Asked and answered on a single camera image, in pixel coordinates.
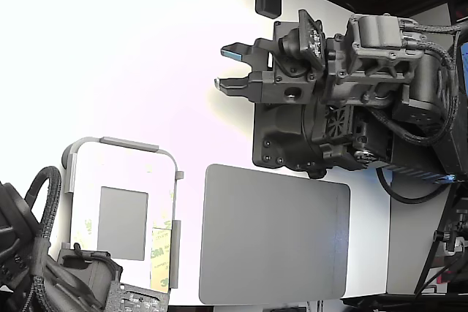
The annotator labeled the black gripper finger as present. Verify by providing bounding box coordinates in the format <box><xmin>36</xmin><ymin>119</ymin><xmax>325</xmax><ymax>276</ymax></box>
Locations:
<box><xmin>220</xmin><ymin>37</ymin><xmax>276</xmax><ymax>74</ymax></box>
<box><xmin>214</xmin><ymin>75</ymin><xmax>263</xmax><ymax>104</ymax></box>

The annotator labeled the dark grey printed gripper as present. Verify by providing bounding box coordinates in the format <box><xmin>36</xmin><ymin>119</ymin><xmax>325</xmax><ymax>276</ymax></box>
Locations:
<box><xmin>261</xmin><ymin>14</ymin><xmax>418</xmax><ymax>107</ymax></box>

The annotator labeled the dark grey six-joint robot arm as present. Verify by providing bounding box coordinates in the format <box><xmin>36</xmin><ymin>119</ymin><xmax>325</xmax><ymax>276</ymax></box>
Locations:
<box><xmin>252</xmin><ymin>30</ymin><xmax>468</xmax><ymax>183</ymax></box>

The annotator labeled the grey printed holding fixture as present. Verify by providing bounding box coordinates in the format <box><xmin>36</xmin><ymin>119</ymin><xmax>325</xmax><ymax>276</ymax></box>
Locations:
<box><xmin>61</xmin><ymin>136</ymin><xmax>184</xmax><ymax>291</ymax></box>

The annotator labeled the black tripod stand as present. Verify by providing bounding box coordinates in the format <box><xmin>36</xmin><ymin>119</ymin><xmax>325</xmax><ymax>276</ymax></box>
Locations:
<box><xmin>412</xmin><ymin>180</ymin><xmax>468</xmax><ymax>312</ymax></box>

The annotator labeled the white raised platform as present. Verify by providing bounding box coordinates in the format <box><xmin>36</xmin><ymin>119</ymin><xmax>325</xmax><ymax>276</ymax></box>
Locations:
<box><xmin>281</xmin><ymin>0</ymin><xmax>458</xmax><ymax>297</ymax></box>

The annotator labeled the dark printed circuit board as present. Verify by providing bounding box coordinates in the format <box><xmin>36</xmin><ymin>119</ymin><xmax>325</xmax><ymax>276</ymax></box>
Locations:
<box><xmin>105</xmin><ymin>281</ymin><xmax>171</xmax><ymax>312</ymax></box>

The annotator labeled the grey motor block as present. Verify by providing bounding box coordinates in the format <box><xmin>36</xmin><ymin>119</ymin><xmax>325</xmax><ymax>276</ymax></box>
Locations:
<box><xmin>56</xmin><ymin>243</ymin><xmax>124</xmax><ymax>309</ymax></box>

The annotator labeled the black stationary device housing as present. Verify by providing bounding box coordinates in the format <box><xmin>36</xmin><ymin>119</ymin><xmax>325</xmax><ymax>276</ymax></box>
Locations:
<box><xmin>0</xmin><ymin>179</ymin><xmax>42</xmax><ymax>312</ymax></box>

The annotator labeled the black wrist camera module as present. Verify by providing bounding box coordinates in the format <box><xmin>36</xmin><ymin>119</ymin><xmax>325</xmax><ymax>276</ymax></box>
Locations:
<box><xmin>277</xmin><ymin>8</ymin><xmax>327</xmax><ymax>74</ymax></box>

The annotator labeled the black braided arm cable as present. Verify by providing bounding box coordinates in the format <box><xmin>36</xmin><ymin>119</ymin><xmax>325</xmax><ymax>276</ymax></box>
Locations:
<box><xmin>372</xmin><ymin>39</ymin><xmax>461</xmax><ymax>145</ymax></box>
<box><xmin>401</xmin><ymin>21</ymin><xmax>468</xmax><ymax>41</ymax></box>

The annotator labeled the smooth black cable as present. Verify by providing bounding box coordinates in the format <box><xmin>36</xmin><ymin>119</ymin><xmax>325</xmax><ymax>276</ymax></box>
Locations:
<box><xmin>375</xmin><ymin>167</ymin><xmax>455</xmax><ymax>205</ymax></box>

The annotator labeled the black braided looped cable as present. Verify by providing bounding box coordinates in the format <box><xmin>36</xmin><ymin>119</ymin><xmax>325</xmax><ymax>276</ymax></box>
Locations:
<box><xmin>24</xmin><ymin>165</ymin><xmax>62</xmax><ymax>291</ymax></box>

